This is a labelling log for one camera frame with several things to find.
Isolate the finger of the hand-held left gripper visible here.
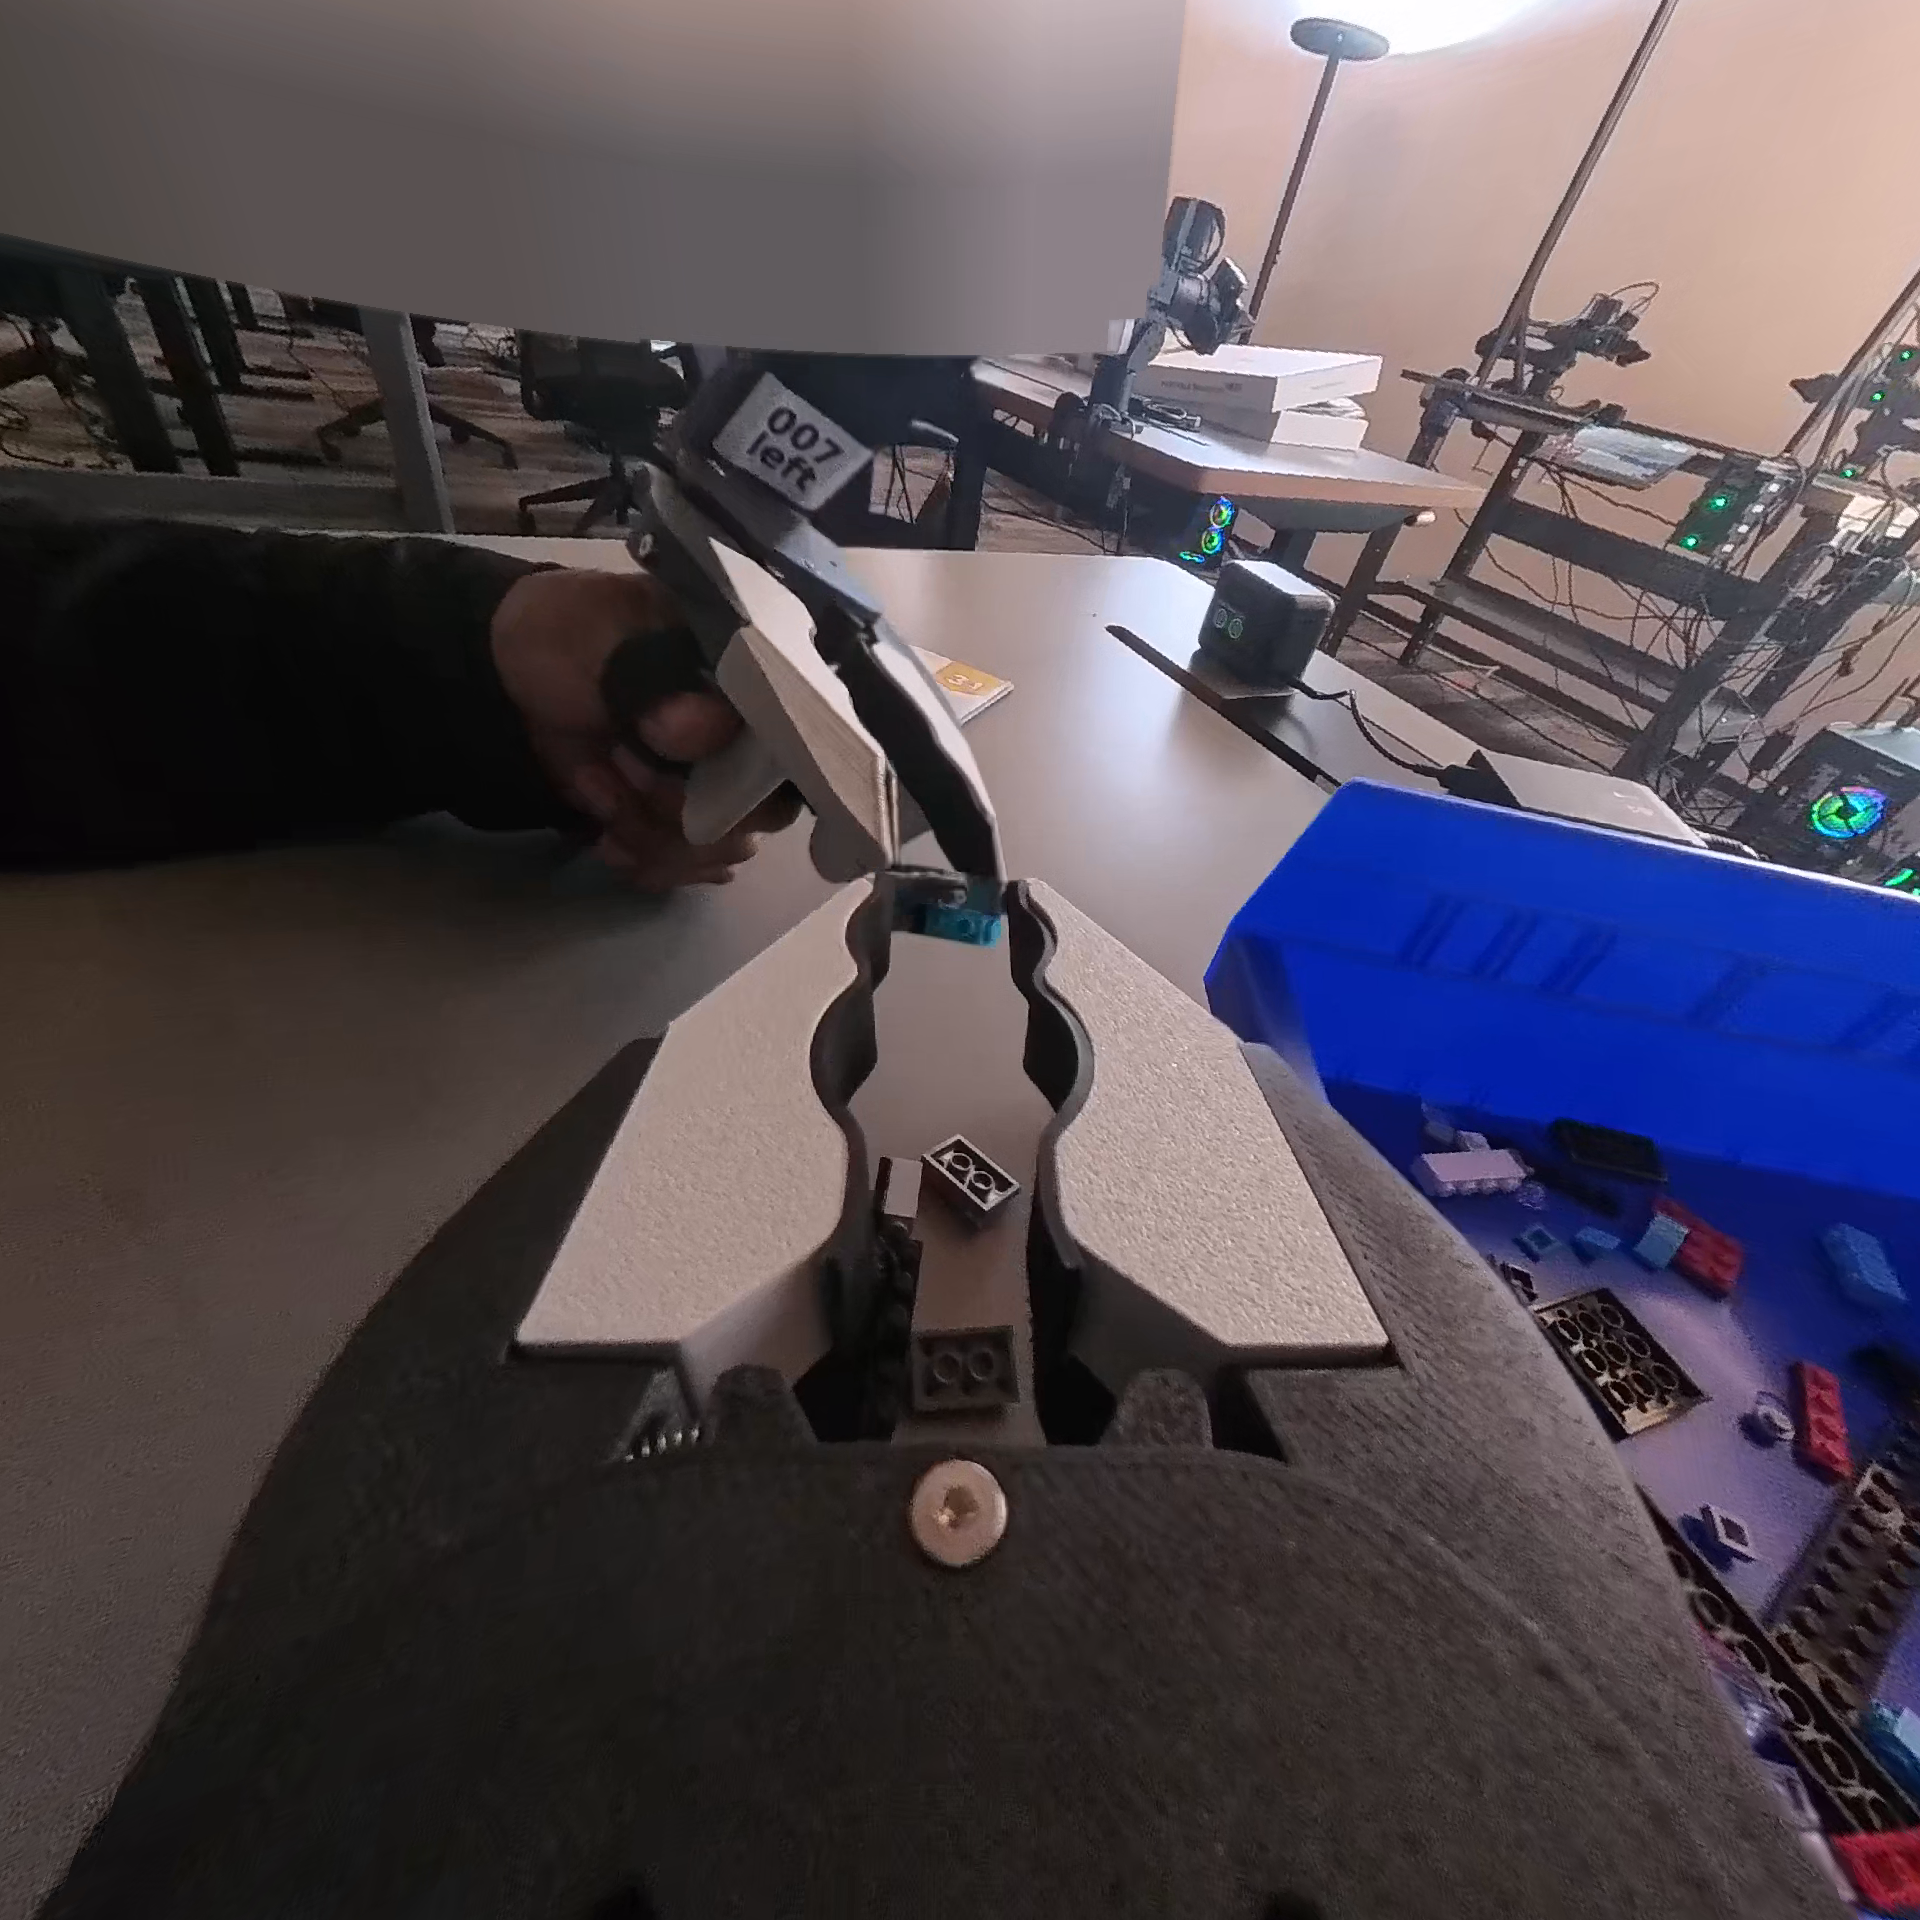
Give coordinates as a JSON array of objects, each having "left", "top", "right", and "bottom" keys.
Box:
[
  {"left": 703, "top": 539, "right": 903, "bottom": 885},
  {"left": 815, "top": 614, "right": 1010, "bottom": 879}
]

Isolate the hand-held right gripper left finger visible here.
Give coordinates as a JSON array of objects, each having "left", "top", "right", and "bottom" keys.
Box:
[{"left": 515, "top": 882, "right": 886, "bottom": 1397}]

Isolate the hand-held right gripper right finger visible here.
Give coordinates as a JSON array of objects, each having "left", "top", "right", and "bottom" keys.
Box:
[{"left": 998, "top": 879, "right": 1393, "bottom": 1379}]

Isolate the small toy brick assembly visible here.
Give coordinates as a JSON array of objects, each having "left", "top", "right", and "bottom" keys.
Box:
[{"left": 885, "top": 863, "right": 1010, "bottom": 951}]

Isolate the person's left forearm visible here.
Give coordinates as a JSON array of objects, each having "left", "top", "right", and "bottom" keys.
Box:
[{"left": 0, "top": 502, "right": 569, "bottom": 876}]

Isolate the grey desk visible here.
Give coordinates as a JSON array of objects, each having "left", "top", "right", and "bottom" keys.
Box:
[{"left": 0, "top": 532, "right": 1727, "bottom": 1920}]

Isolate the person's left hand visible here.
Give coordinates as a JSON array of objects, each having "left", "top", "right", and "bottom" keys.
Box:
[{"left": 491, "top": 566, "right": 769, "bottom": 903}]

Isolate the white and yellow card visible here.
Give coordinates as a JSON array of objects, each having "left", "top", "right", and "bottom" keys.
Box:
[{"left": 915, "top": 647, "right": 1018, "bottom": 726}]

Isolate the black office chair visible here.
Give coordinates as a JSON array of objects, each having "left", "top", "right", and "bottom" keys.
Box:
[{"left": 517, "top": 334, "right": 694, "bottom": 537}]

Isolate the dark grey wedge plate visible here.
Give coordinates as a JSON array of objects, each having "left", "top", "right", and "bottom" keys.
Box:
[{"left": 866, "top": 1151, "right": 927, "bottom": 1361}]

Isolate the black flat plate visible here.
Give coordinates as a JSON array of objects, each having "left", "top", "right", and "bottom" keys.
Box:
[{"left": 1103, "top": 621, "right": 1345, "bottom": 788}]

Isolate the black cube device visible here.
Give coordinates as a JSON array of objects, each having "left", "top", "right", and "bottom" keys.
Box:
[{"left": 1196, "top": 559, "right": 1338, "bottom": 681}]

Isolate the large blue plastic bin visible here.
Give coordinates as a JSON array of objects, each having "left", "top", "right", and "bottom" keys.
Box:
[{"left": 1205, "top": 780, "right": 1920, "bottom": 1920}]

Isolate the background table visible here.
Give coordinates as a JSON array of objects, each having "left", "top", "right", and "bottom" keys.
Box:
[{"left": 971, "top": 353, "right": 1489, "bottom": 609}]

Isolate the pile of mixed toy bricks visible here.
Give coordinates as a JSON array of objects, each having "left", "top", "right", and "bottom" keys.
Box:
[{"left": 1411, "top": 1102, "right": 1920, "bottom": 1920}]

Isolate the white flat box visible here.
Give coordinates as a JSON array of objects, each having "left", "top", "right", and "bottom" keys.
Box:
[
  {"left": 1143, "top": 346, "right": 1386, "bottom": 409},
  {"left": 1185, "top": 403, "right": 1374, "bottom": 452}
]

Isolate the black floor lamp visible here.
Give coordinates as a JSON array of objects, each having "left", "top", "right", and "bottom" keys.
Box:
[{"left": 1245, "top": 19, "right": 1393, "bottom": 325}]

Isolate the metal equipment rack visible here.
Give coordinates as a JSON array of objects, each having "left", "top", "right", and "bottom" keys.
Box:
[{"left": 1401, "top": 270, "right": 1920, "bottom": 782}]

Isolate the black stand pole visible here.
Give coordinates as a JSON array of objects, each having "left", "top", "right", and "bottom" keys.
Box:
[{"left": 1477, "top": 0, "right": 1683, "bottom": 383}]

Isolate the black cable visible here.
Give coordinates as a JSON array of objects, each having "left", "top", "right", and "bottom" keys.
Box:
[{"left": 1290, "top": 681, "right": 1489, "bottom": 788}]

